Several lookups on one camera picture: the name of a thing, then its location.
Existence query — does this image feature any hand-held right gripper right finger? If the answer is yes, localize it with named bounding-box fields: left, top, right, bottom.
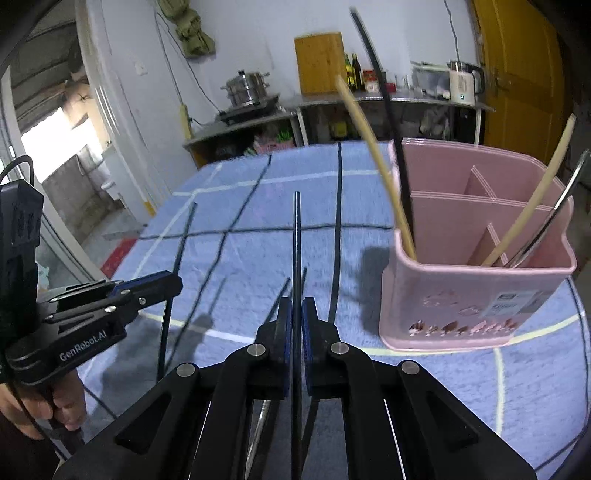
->
left=301, top=296, right=539, bottom=480

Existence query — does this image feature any steel stove cabinet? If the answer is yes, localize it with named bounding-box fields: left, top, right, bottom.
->
left=182, top=108, right=305, bottom=169

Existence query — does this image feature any steel steamer pot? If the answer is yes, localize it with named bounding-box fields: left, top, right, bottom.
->
left=221, top=69, right=271, bottom=108

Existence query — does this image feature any white plastic storage box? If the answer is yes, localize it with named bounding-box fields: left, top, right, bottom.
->
left=411, top=61, right=451, bottom=100

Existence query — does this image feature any green tied curtain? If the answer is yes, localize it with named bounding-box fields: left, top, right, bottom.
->
left=159, top=0, right=217, bottom=60

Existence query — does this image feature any pink plastic basket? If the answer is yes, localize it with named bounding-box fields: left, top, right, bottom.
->
left=254, top=136, right=294, bottom=154

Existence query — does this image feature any wooden cutting board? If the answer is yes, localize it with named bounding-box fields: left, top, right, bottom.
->
left=294, top=32, right=348, bottom=97

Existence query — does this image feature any person's left hand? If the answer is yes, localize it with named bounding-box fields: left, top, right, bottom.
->
left=0, top=369, right=88, bottom=438

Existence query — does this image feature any red patterned rug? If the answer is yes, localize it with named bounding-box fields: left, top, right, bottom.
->
left=99, top=237, right=139, bottom=278

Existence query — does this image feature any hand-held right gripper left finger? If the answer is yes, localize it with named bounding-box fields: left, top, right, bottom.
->
left=53, top=296, right=293, bottom=480

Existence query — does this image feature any white sliding door frame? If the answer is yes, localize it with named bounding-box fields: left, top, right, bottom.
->
left=76, top=0, right=171, bottom=227

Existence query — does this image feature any pink plastic utensil holder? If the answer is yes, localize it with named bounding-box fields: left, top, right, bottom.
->
left=379, top=137, right=578, bottom=354

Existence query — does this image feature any long steel counter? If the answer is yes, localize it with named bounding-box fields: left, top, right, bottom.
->
left=295, top=90, right=497, bottom=146

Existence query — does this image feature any grey wall cable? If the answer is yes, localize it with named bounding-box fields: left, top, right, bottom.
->
left=443, top=0, right=462, bottom=63

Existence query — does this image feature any yellow wooden door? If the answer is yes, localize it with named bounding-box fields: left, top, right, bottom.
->
left=471, top=0, right=566, bottom=162

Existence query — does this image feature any wooden chopstick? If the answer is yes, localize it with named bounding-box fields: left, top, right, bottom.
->
left=481, top=113, right=578, bottom=267
left=335, top=75, right=419, bottom=262

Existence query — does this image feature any white electric kettle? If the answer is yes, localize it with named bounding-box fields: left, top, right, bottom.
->
left=447, top=60, right=485, bottom=106

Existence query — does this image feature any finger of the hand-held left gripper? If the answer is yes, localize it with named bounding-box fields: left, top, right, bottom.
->
left=44, top=275, right=183, bottom=332
left=39, top=272, right=169, bottom=310

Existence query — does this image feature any white plastic bag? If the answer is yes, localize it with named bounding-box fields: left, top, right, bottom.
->
left=418, top=108, right=451, bottom=139

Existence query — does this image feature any blue checked tablecloth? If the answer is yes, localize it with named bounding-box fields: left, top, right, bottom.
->
left=78, top=141, right=591, bottom=480

